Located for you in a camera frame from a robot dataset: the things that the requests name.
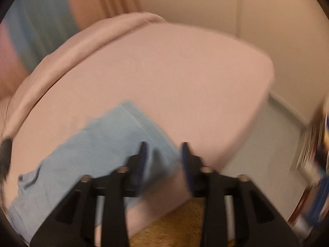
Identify cluttered wooden shelf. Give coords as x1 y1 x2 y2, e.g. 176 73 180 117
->
288 100 329 240

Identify light blue denim pants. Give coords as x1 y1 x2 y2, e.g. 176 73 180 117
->
9 101 182 245

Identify pink bed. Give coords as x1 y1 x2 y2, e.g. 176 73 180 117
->
0 12 275 240

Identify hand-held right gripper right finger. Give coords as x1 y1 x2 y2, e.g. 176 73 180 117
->
181 141 300 247

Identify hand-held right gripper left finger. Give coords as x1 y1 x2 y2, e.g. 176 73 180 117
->
30 141 149 247

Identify brown rug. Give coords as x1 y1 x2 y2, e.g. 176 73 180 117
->
129 198 206 247

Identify pink duvet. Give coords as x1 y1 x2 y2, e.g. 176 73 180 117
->
4 12 167 139

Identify teal curtain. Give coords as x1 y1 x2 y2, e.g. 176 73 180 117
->
5 0 80 72

